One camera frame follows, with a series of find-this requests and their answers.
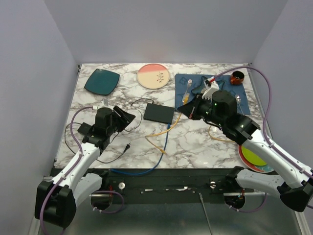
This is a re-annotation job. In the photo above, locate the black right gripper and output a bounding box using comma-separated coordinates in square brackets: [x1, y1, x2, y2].
[179, 92, 225, 127]

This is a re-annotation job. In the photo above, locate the black network switch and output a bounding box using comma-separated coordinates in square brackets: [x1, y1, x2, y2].
[143, 103, 175, 124]

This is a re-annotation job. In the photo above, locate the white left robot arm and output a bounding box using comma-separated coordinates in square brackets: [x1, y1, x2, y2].
[35, 106, 135, 229]

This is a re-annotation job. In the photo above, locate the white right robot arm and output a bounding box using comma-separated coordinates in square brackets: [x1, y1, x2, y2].
[178, 91, 313, 212]

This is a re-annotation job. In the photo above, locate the blue star-shaped dish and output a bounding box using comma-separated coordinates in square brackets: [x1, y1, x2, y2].
[192, 76, 224, 96]

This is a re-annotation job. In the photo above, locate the blue cloth placemat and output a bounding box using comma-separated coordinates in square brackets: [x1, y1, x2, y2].
[175, 74, 251, 115]

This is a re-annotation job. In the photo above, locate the silver fork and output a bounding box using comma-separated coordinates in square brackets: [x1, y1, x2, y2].
[182, 79, 192, 104]

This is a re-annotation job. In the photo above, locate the black power adapter brick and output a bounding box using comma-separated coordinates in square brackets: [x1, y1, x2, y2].
[77, 122, 93, 136]

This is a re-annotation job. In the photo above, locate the teal square plate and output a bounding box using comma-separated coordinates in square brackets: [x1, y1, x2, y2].
[84, 69, 120, 96]

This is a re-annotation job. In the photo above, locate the silver spoon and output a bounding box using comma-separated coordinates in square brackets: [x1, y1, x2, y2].
[235, 94, 244, 115]

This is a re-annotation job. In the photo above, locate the pink and cream round plate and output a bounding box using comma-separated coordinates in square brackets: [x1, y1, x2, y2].
[137, 63, 170, 89]

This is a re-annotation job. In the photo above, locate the orange-brown mug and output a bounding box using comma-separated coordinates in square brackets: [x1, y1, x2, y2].
[230, 71, 245, 86]

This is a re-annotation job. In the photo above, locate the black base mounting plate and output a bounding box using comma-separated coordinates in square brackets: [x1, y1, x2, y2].
[87, 168, 249, 205]

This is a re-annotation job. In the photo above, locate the lime green plate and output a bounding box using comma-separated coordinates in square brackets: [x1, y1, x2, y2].
[241, 146, 267, 166]

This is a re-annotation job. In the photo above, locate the red rimmed plate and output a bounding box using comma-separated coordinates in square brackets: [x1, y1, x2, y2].
[238, 145, 274, 174]

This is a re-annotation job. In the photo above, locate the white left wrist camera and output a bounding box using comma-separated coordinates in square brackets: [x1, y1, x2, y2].
[92, 98, 109, 110]

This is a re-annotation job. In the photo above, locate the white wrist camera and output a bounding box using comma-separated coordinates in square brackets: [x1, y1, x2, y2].
[201, 76, 220, 100]
[92, 98, 109, 110]

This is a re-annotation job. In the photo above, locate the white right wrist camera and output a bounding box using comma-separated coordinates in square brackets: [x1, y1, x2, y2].
[201, 76, 220, 100]

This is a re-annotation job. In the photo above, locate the blue ethernet cable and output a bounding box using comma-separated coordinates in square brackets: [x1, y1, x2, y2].
[109, 123, 171, 176]

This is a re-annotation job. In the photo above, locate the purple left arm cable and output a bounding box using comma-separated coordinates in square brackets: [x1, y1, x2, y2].
[39, 106, 125, 235]

